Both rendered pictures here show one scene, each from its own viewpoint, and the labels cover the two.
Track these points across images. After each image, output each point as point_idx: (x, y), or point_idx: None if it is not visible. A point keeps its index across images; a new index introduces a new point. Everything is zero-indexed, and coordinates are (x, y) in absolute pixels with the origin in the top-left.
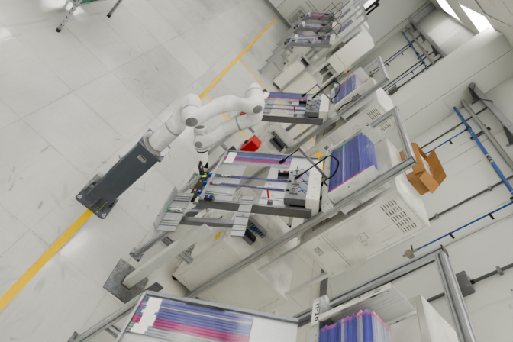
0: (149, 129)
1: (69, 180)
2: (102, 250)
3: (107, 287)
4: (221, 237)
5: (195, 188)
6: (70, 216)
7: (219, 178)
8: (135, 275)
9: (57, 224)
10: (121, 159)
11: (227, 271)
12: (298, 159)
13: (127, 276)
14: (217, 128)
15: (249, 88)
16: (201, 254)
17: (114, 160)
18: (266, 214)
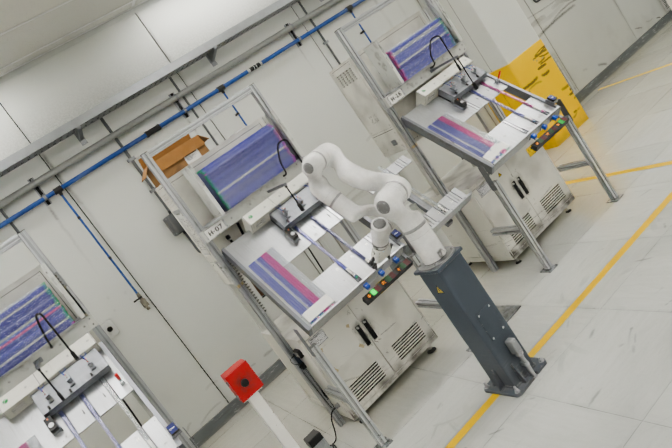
0: (438, 268)
1: (554, 377)
2: (516, 332)
3: (516, 306)
4: (384, 270)
5: (397, 271)
6: (553, 341)
7: (360, 273)
8: None
9: (569, 327)
10: (481, 287)
11: None
12: (243, 260)
13: None
14: (363, 205)
15: (321, 157)
16: (406, 291)
17: (476, 445)
18: (294, 324)
